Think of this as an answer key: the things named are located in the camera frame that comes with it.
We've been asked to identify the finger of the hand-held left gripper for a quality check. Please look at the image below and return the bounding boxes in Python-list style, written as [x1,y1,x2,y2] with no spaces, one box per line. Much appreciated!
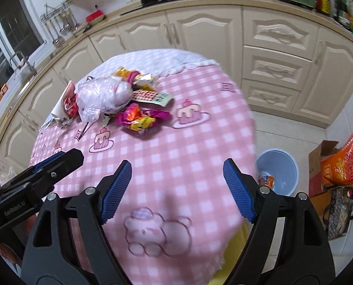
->
[0,151,62,191]
[31,148,85,198]

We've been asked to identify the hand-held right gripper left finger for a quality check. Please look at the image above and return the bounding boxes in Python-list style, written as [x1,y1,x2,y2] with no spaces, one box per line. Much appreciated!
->
[20,160,133,285]

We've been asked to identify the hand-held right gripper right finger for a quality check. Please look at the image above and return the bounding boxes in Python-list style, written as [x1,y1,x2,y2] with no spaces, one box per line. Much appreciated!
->
[223,158,336,285]

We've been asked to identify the orange snack packet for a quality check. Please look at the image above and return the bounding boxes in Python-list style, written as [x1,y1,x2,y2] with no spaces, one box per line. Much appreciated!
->
[260,175,276,189]

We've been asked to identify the thin wooden stick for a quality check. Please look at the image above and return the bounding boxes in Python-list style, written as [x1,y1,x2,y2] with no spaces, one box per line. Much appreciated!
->
[76,121,90,141]

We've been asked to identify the clear plastic wrapper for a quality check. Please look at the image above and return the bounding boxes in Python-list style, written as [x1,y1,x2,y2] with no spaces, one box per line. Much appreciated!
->
[42,117,76,130]

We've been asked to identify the blue plastic bin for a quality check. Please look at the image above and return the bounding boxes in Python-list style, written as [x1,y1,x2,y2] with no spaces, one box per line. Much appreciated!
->
[255,149,299,197]

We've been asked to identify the red snack packet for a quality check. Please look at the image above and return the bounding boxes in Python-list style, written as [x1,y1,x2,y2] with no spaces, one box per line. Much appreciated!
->
[62,92,80,118]

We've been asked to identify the magenta yellow candy wrapper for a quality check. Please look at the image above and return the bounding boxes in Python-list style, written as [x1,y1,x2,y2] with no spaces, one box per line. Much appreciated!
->
[128,108,170,136]

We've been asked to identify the clear plastic bag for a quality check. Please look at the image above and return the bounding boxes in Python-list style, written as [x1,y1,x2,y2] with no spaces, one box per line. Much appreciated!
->
[77,76,134,122]

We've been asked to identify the magenta orange candy wrapper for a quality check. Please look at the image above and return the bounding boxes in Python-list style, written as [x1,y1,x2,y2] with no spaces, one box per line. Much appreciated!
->
[115,103,142,126]

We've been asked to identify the striped snack packet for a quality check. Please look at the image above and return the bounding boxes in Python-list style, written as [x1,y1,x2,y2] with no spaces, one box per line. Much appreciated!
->
[131,88,173,108]

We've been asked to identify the small golden pastries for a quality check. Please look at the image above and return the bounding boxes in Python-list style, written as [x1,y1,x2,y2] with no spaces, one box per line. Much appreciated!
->
[114,67,132,79]

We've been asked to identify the yellow magenta snack wrapper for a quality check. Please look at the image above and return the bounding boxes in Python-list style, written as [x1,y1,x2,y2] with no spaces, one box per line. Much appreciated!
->
[126,71,157,91]

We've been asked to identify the yellow cloth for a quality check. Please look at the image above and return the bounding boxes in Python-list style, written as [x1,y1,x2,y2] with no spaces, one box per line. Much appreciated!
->
[212,223,251,285]

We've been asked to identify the pink checkered tablecloth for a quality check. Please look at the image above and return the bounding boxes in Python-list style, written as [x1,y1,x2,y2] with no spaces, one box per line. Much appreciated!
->
[28,62,258,285]

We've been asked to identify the brown cardboard box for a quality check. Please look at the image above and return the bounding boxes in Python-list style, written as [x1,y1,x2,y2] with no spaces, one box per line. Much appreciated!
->
[309,140,353,198]

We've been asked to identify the steel sink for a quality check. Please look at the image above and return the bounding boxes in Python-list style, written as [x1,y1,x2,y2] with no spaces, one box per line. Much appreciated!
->
[0,65,39,102]

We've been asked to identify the steel faucet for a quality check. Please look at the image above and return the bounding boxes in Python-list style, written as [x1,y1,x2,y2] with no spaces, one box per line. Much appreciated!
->
[9,50,38,76]

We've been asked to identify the cream cabinet drawer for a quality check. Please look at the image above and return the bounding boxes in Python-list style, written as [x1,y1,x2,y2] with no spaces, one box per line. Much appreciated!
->
[242,79,303,114]
[243,9,320,60]
[243,46,313,91]

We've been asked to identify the patterned tote bag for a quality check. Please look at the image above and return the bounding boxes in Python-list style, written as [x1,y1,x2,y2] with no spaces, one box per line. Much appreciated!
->
[322,185,353,241]

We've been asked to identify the orange rice bag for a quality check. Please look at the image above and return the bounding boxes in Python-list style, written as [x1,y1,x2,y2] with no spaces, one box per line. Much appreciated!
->
[320,125,353,186]

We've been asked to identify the white lace cloth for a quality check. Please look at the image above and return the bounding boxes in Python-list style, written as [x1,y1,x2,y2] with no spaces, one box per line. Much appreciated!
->
[43,49,220,125]

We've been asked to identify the kitchen window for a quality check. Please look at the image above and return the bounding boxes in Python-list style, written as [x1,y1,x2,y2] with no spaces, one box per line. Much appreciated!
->
[0,0,50,87]

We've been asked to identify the red bowl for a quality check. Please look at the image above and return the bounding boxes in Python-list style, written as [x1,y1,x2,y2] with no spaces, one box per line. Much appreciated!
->
[85,10,105,26]

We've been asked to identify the cream kitchen base cabinet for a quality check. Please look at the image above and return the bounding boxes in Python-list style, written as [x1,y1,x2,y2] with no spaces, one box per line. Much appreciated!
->
[0,4,353,167]

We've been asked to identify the beige kitchen countertop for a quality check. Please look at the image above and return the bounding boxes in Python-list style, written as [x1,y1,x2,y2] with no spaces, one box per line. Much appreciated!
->
[0,0,353,116]

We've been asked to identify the dark glass bottle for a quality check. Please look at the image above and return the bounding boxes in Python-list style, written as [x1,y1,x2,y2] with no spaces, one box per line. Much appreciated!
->
[333,0,351,26]

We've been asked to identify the wall utensil rack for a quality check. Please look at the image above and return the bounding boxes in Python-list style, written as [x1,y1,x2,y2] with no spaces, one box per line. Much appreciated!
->
[41,1,74,22]

